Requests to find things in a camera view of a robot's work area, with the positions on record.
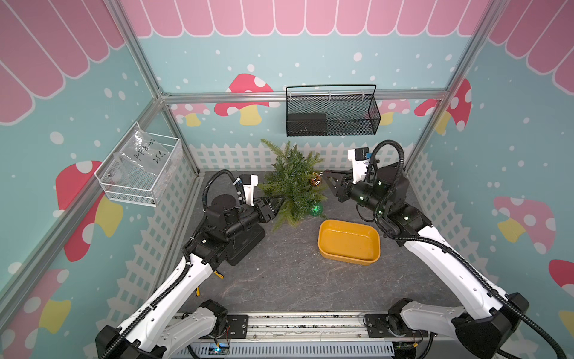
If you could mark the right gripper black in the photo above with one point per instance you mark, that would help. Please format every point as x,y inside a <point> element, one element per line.
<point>343,188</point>

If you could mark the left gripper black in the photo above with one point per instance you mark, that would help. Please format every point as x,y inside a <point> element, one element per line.
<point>270,204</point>

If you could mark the orange shiny ball ornament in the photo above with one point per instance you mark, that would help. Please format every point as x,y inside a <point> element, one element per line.
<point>315,180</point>

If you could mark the small green christmas tree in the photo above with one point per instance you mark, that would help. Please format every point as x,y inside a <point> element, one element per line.
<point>291,178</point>

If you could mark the green glitter ball ornament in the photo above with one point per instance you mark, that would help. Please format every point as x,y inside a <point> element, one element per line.
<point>316,209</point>

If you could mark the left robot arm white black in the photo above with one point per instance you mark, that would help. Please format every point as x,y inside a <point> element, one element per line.
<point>201,255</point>

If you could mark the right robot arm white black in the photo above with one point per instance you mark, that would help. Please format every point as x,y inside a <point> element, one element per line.
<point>487,315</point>

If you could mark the black flat box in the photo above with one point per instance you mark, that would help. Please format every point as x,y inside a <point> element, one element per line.
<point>243,244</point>

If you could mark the yellow plastic tray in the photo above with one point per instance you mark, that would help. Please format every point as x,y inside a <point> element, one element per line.
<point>349,242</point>

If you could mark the black box in mesh basket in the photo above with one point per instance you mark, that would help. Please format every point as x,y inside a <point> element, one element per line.
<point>306,124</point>

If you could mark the clear plastic bag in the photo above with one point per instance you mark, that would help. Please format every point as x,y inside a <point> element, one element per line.
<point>141,161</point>

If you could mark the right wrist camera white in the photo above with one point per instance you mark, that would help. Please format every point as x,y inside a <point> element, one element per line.
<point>360,158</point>

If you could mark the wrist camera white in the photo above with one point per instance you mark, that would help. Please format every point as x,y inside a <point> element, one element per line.
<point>360,158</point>
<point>249,182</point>

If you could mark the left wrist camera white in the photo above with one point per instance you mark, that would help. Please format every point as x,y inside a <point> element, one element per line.
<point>249,182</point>

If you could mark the black wire mesh basket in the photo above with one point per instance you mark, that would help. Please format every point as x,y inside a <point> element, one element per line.
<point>351,110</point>

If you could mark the yellow handled pliers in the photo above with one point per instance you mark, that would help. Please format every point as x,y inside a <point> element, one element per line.
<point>197,291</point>

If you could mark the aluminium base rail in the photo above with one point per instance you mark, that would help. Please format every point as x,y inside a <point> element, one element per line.
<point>291,335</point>

